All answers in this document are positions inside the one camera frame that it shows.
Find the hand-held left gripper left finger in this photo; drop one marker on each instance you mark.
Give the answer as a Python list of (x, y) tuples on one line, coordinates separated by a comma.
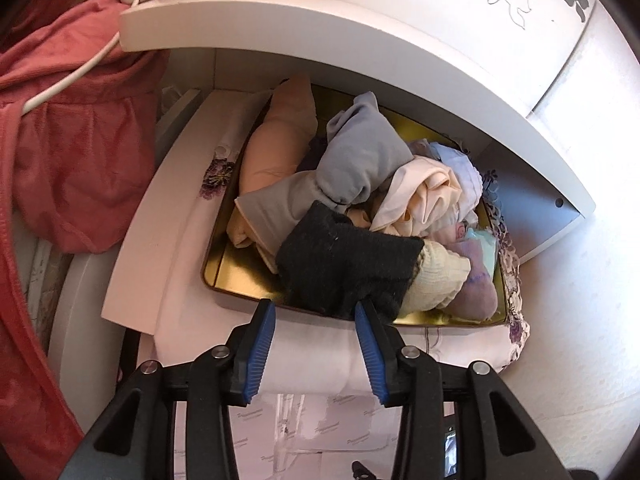
[(260, 355)]

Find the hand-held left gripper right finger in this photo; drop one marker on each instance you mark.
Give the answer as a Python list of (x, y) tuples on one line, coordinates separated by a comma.
[(372, 360)]

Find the brown gold lined tin box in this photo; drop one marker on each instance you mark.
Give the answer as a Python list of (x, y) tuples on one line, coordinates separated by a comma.
[(240, 275)]

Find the black sock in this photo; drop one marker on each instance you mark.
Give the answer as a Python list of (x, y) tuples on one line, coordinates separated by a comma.
[(345, 260)]

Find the cream ribbed sock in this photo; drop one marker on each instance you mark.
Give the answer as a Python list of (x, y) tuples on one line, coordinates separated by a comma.
[(440, 275)]

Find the purple grey sock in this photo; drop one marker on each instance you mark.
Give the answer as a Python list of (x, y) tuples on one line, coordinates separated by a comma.
[(475, 295)]

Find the teal underwear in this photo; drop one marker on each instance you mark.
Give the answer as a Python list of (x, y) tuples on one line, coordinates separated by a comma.
[(482, 245)]

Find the beige sheer stocking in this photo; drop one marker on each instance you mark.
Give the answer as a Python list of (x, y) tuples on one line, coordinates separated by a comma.
[(425, 190)]

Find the grey soft garment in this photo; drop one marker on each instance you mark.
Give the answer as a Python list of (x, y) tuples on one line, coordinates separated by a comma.
[(360, 160)]

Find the peach soft garment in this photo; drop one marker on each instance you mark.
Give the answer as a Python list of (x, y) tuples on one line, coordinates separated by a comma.
[(275, 145)]

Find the white printed lining paper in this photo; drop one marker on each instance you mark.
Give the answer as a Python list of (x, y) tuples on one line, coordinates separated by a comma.
[(345, 420), (250, 425)]

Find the white floral embroidered cloth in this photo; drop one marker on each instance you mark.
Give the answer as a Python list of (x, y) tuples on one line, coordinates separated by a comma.
[(185, 260)]

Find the floral patterned mattress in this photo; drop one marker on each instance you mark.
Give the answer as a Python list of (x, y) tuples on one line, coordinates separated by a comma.
[(45, 285)]

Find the red plush blanket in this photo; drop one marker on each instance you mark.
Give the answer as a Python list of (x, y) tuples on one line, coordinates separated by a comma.
[(75, 175)]

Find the white nightstand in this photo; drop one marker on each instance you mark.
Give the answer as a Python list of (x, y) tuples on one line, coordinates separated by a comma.
[(350, 30)]

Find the white bed frame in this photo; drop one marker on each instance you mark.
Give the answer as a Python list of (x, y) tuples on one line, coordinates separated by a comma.
[(85, 310)]

